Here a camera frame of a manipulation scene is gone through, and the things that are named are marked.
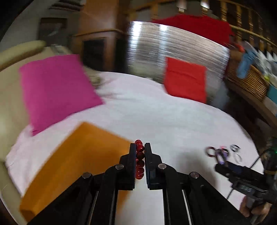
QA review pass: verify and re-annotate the red bead bracelet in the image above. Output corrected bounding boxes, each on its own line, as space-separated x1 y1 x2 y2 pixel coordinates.
134 139 145 180

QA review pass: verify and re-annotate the right hand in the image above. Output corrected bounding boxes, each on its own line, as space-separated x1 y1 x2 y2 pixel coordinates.
239 196 272 223

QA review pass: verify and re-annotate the silver metal bangle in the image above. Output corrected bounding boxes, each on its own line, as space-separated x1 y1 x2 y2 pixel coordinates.
233 152 242 164

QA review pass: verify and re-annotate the orange cardboard box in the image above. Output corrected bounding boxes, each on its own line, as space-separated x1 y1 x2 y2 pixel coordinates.
19 122 131 222

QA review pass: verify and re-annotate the pink white bed cover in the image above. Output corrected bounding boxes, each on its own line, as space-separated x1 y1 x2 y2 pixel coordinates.
4 71 265 225

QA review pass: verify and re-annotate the wicker basket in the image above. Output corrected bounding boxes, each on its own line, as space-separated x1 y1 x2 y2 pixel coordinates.
226 59 270 101

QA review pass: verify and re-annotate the beige armchair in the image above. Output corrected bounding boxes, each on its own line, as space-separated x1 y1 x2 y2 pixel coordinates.
1 40 71 224

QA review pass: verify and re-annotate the magenta cushion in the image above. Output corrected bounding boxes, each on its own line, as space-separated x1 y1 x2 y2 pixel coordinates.
19 54 104 136

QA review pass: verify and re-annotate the red cushion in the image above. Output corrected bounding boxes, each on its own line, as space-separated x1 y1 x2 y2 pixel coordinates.
163 57 207 104

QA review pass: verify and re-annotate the wooden shelf unit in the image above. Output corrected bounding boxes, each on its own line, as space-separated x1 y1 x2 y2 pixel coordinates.
70 0 130 73

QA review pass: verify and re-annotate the silver foil insulation sheet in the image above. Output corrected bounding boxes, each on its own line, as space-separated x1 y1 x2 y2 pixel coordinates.
126 21 230 104

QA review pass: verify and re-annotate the purple bead bracelet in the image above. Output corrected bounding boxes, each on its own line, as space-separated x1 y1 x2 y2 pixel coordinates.
215 148 230 166

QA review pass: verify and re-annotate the dark maroon ring bracelet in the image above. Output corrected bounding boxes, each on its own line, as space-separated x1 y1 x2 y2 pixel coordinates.
205 146 217 158

